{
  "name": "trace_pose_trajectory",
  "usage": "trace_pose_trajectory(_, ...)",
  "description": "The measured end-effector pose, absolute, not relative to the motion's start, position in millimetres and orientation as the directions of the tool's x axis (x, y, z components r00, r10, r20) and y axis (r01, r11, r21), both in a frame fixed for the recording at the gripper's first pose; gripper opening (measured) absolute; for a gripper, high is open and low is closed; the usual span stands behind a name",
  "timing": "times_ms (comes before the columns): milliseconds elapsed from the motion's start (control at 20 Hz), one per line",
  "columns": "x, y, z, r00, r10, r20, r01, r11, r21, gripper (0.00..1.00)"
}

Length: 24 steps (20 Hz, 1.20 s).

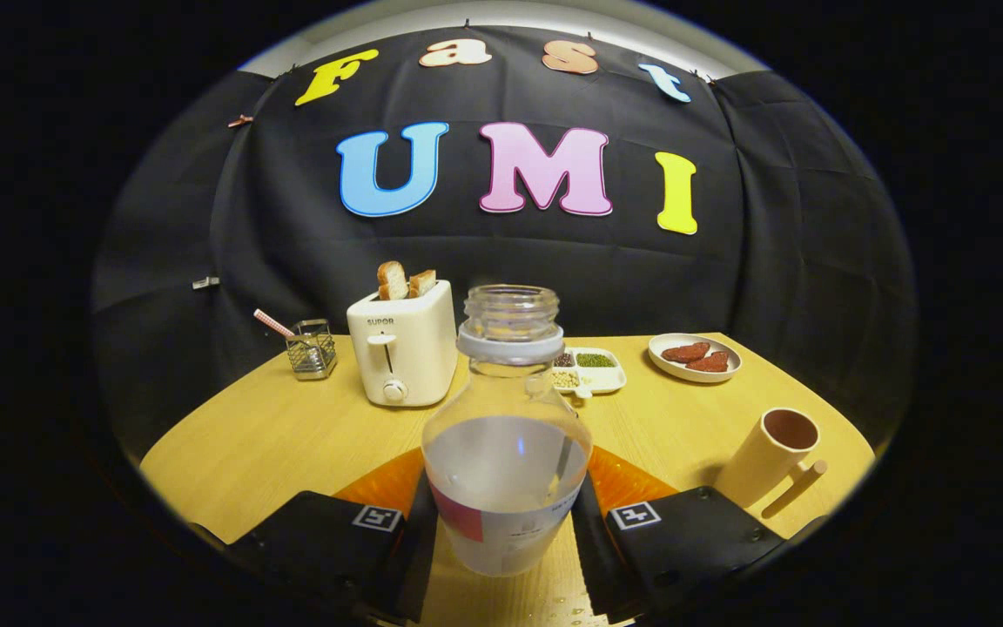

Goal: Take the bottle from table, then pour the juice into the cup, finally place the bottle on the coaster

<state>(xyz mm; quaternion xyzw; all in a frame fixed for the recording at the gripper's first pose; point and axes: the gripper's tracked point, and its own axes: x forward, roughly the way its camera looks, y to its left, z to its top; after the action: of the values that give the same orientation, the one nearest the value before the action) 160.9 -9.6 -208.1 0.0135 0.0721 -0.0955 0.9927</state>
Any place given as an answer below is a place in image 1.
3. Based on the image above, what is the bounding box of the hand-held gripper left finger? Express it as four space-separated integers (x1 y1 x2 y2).
192 448 439 624

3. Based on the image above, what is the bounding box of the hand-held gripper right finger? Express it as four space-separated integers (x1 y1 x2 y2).
571 446 829 624

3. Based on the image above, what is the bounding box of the clear plastic juice bottle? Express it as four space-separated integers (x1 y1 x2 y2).
421 285 594 577

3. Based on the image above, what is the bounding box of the beige cup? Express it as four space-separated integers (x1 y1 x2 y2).
714 408 828 520

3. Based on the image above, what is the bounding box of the white divided bean dish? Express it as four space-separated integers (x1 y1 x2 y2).
551 347 627 399

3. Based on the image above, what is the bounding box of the wooden table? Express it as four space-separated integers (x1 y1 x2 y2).
140 331 877 627

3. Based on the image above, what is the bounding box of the white oval plate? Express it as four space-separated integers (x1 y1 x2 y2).
648 334 743 384

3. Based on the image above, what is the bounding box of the white toaster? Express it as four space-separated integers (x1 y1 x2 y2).
347 280 459 408

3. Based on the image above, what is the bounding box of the pink striped straw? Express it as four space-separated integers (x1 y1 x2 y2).
253 308 295 339

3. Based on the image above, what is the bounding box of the wire mesh holder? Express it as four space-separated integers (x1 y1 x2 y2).
285 319 338 381

